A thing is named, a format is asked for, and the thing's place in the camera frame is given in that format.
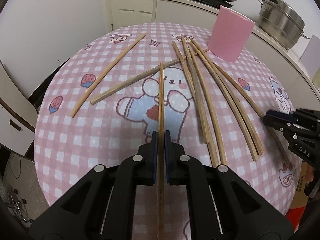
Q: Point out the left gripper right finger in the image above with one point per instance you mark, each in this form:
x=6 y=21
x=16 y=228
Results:
x=221 y=204

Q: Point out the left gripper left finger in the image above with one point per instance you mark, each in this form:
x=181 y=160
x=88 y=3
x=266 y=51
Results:
x=101 y=204

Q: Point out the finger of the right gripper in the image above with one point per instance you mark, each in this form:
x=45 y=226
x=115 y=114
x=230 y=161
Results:
x=277 y=114
x=283 y=123

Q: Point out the wooden chopstick eight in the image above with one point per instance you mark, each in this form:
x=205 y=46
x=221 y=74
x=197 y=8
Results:
x=230 y=97

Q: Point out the wooden chopstick four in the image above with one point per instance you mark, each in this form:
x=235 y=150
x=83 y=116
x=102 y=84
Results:
x=211 y=148

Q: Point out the wooden chopstick six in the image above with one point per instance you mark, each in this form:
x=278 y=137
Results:
x=213 y=116

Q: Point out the wooden chopstick five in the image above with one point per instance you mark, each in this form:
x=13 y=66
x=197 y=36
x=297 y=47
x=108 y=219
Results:
x=198 y=95

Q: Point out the wooden chopstick two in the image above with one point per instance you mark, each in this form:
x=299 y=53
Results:
x=161 y=155

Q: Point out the pink cup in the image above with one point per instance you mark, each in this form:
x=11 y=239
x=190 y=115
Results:
x=229 y=34

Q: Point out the wooden chopstick three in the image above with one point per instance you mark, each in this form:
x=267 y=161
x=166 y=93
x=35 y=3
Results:
x=124 y=84

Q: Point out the white kitchen counter cabinet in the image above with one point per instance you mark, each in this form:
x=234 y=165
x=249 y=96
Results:
x=282 y=63

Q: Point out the person right hand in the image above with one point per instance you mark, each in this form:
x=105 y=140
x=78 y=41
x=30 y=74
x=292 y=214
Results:
x=310 y=171

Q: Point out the stainless steel steamer pot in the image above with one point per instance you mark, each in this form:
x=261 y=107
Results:
x=281 y=22

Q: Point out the pink checkered tablecloth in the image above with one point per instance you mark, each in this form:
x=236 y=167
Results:
x=146 y=134

